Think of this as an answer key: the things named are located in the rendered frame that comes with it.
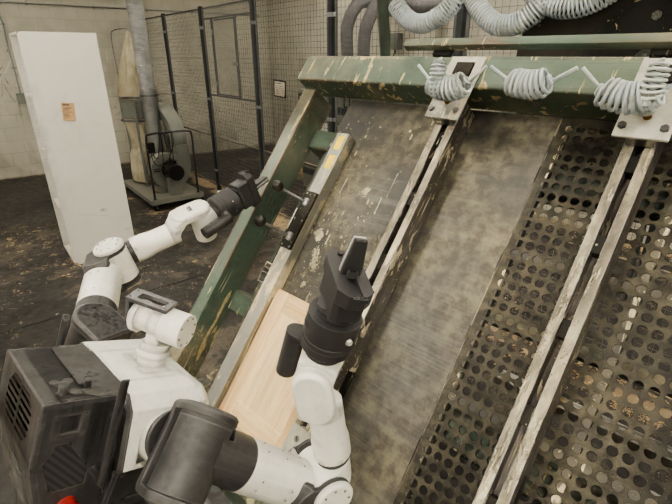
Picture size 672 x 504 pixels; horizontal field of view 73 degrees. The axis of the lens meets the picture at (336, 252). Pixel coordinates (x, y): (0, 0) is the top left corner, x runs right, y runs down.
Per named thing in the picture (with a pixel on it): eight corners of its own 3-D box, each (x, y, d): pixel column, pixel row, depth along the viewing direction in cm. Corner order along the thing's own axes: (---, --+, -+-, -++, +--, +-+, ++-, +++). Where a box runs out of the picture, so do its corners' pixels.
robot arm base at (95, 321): (121, 387, 103) (65, 397, 95) (104, 347, 110) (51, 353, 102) (141, 338, 98) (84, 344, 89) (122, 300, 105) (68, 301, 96)
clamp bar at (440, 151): (284, 463, 120) (217, 464, 102) (465, 81, 133) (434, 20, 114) (310, 486, 114) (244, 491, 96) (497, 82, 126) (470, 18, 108)
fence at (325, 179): (213, 402, 142) (203, 400, 139) (344, 138, 152) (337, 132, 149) (222, 409, 139) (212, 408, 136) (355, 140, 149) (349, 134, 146)
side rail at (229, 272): (187, 369, 163) (162, 364, 154) (321, 105, 174) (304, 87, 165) (196, 377, 159) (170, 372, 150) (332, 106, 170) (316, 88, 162)
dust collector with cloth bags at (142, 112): (124, 190, 683) (92, 28, 595) (170, 183, 722) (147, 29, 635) (153, 213, 584) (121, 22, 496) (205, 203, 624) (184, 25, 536)
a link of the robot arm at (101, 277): (101, 282, 128) (90, 335, 110) (79, 245, 120) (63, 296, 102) (143, 270, 129) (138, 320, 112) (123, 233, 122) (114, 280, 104)
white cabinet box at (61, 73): (63, 246, 484) (8, 33, 402) (121, 234, 517) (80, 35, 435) (75, 265, 440) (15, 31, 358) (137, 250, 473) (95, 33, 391)
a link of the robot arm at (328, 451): (355, 419, 79) (364, 491, 88) (330, 384, 87) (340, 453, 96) (299, 446, 75) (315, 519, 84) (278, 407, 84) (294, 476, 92)
